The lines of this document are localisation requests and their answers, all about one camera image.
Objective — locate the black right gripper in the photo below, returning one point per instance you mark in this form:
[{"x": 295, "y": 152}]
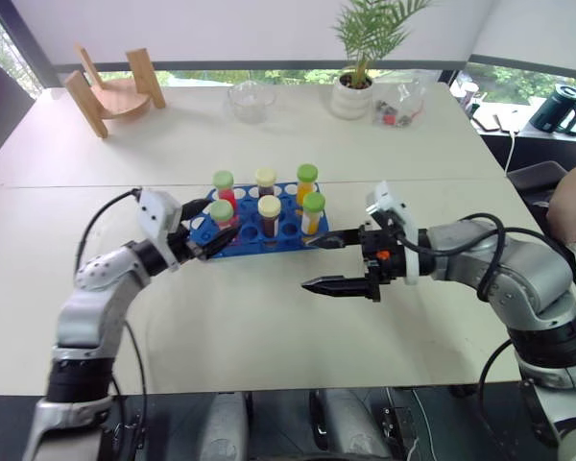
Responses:
[{"x": 381, "y": 261}]

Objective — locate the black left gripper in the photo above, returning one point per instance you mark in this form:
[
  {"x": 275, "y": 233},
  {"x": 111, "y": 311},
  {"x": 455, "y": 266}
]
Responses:
[{"x": 184, "y": 247}]

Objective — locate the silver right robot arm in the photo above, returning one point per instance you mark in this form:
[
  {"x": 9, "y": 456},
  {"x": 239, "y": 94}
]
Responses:
[{"x": 528, "y": 269}]

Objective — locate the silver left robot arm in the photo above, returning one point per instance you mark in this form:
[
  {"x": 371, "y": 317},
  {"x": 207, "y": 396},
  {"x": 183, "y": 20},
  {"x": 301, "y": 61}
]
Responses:
[{"x": 101, "y": 288}]

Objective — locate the green-capped red test tube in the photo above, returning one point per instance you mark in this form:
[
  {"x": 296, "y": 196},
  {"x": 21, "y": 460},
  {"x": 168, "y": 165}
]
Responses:
[
  {"x": 223, "y": 213},
  {"x": 223, "y": 185}
]

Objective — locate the green-capped orange test tube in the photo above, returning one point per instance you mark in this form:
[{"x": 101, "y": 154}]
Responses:
[
  {"x": 313, "y": 211},
  {"x": 306, "y": 180}
]

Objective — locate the blue test tube rack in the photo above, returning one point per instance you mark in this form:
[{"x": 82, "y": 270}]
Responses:
[{"x": 288, "y": 230}]

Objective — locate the cream-capped dark test tube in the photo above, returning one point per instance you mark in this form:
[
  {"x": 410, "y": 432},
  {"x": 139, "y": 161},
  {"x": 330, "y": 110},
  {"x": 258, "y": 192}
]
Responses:
[
  {"x": 270, "y": 213},
  {"x": 265, "y": 180}
]

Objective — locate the clear glass measuring cup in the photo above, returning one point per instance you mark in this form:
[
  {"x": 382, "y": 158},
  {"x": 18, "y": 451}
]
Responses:
[{"x": 252, "y": 103}]

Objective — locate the wooden stand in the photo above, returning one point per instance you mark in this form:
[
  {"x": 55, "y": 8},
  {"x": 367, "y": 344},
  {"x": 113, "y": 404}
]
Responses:
[{"x": 120, "y": 98}]

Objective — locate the white ribbed plant pot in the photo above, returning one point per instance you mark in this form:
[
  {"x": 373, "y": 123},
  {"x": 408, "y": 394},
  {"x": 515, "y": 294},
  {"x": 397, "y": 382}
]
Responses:
[{"x": 350, "y": 101}]

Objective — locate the grey rounded shape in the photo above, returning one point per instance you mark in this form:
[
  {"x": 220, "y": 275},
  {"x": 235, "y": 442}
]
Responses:
[
  {"x": 352, "y": 427},
  {"x": 228, "y": 427}
]

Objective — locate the clear plastic bag with parts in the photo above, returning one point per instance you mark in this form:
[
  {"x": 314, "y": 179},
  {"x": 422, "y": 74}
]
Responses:
[{"x": 398, "y": 108}]

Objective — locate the white cup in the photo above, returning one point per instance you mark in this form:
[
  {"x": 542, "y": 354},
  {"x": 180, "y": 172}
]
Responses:
[{"x": 466, "y": 93}]

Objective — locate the dark grey chair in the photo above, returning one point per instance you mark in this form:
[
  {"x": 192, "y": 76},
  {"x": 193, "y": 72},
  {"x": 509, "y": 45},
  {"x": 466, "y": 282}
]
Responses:
[{"x": 537, "y": 180}]

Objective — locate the green palm plant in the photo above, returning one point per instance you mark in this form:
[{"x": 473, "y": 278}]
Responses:
[{"x": 369, "y": 33}]

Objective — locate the dark green electric kettle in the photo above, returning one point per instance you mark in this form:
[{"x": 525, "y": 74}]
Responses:
[{"x": 554, "y": 113}]

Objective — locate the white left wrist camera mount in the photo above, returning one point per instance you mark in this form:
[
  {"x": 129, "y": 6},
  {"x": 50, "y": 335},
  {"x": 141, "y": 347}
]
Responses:
[{"x": 156, "y": 216}]

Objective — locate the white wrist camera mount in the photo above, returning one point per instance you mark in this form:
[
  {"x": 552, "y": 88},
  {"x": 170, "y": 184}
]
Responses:
[
  {"x": 389, "y": 201},
  {"x": 156, "y": 216}
]

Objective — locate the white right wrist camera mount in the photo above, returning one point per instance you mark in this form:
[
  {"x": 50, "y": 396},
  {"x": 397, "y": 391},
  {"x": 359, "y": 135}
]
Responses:
[{"x": 389, "y": 201}]

